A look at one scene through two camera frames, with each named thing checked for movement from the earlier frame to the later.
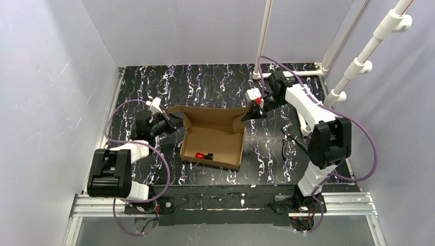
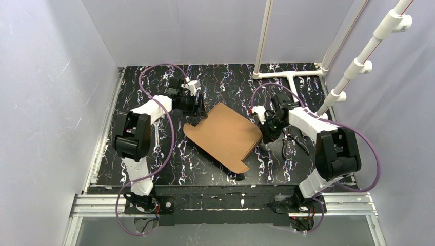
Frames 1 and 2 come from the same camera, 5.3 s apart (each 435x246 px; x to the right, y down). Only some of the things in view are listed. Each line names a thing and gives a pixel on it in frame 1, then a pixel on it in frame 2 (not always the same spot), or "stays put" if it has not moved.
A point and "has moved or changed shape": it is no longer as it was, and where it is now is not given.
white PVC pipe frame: (336, 46) stays put
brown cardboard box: (212, 129) has moved or changed shape
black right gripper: (260, 104) -> (267, 129)
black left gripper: (169, 122) -> (197, 104)
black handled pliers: (285, 130) stays put
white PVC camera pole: (396, 21) stays put
